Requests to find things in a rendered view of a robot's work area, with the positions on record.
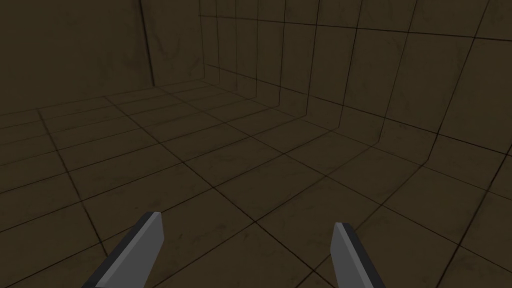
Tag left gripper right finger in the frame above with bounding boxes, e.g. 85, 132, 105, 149
329, 222, 387, 288

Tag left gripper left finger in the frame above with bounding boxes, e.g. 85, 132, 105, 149
81, 211, 165, 288

